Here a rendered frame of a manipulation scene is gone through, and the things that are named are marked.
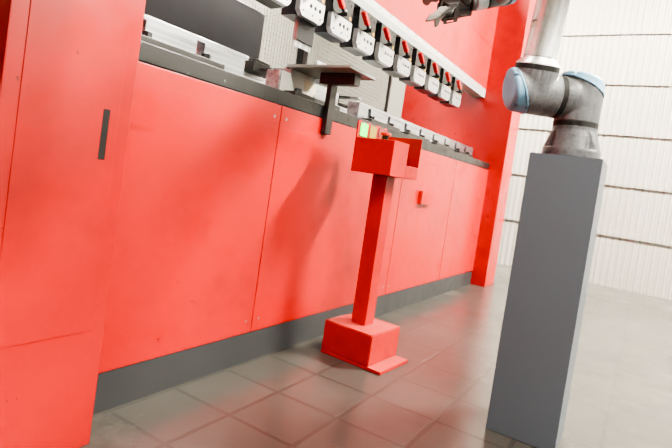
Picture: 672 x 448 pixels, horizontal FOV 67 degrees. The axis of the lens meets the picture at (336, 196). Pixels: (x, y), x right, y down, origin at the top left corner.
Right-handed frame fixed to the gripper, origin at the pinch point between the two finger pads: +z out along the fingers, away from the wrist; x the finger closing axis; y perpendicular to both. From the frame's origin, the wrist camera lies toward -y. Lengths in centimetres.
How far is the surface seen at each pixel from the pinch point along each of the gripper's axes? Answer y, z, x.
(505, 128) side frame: 169, -100, 63
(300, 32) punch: 9.8, 40.7, 9.4
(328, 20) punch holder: 14.4, 28.6, 18.7
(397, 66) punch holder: 61, -6, 35
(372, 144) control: 25, 25, -36
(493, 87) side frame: 158, -100, 92
